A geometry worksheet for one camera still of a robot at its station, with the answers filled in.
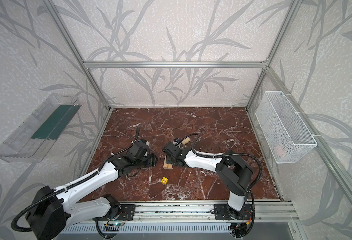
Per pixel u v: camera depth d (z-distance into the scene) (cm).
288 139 60
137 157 64
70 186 44
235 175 46
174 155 67
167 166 87
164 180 83
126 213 72
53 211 39
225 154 50
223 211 73
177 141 80
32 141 64
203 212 75
